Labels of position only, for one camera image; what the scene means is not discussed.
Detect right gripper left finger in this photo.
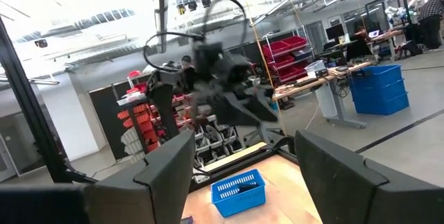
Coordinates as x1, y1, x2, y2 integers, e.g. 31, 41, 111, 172
84, 129, 196, 224

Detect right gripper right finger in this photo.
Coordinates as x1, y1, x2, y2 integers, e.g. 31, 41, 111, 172
295, 128, 444, 224

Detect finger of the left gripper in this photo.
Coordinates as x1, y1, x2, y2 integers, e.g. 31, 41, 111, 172
242, 88, 279, 123
195, 92, 265, 127

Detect black digital thermometer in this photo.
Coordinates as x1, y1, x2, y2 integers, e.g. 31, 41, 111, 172
237, 183, 259, 193

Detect wooden work table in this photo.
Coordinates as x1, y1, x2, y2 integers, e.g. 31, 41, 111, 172
272, 60, 372, 130

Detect shelf with red bins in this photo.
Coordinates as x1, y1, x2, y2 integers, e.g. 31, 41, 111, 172
262, 35, 315, 85

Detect white plastic tub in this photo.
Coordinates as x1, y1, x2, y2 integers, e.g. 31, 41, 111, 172
305, 60, 327, 76

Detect parts rack small bins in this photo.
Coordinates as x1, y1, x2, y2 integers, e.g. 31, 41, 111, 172
116, 74, 250, 169

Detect blue plastic basket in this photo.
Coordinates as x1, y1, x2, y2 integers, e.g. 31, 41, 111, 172
210, 168, 267, 218

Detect blue storage bins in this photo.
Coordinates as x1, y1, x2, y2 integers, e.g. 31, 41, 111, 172
349, 64, 410, 116

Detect black monitor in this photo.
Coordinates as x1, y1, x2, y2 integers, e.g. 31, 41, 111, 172
325, 22, 346, 41

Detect white square column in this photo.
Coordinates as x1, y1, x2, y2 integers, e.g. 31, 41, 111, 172
37, 73, 107, 162

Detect yellow hanging cable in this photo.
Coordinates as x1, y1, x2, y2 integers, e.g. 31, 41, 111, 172
239, 0, 287, 137

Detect white pedestal cabinet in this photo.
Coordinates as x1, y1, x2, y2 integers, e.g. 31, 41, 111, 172
314, 81, 339, 119

